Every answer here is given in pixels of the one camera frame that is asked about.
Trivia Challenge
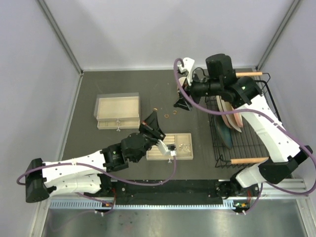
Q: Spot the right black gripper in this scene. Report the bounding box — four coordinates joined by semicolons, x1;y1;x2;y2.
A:
173;70;222;112

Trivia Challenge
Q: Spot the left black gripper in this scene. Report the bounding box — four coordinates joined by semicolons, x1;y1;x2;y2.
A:
132;111;165;163

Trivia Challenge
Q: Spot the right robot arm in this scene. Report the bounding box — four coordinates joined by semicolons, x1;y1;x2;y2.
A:
173;53;316;197

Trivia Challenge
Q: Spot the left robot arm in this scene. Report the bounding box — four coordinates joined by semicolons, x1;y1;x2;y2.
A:
25;111;165;203

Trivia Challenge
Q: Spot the beige jewelry tray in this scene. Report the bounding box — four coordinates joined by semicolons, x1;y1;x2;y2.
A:
146;133;194;161

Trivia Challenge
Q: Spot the silver jewelry pile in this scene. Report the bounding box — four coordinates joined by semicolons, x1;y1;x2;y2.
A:
179;144;192;153

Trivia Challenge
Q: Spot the yellow mug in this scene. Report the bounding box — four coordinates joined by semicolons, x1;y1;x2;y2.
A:
177;77;187;94

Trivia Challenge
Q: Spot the cream plate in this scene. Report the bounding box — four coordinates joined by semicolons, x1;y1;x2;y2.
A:
216;96;242;133

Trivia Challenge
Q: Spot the dark teal plate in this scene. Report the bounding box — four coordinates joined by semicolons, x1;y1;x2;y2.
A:
214;116;233;149

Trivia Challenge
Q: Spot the pink plate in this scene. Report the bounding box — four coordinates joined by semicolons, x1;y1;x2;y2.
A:
233;113;243;128

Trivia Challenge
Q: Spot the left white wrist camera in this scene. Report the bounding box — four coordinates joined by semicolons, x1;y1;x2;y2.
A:
157;140;176;157

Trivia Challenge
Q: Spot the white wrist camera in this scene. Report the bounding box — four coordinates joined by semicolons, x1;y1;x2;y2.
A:
157;140;176;157
177;57;196;86

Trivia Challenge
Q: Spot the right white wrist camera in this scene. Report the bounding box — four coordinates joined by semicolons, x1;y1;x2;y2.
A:
177;57;196;86

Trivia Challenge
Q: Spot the black wire dish rack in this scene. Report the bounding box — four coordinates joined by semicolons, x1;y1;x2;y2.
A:
208;73;281;169

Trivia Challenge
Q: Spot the grey cable duct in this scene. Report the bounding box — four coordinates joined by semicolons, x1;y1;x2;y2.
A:
49;198;241;211

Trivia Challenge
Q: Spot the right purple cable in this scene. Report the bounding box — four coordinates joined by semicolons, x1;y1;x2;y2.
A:
173;58;316;215

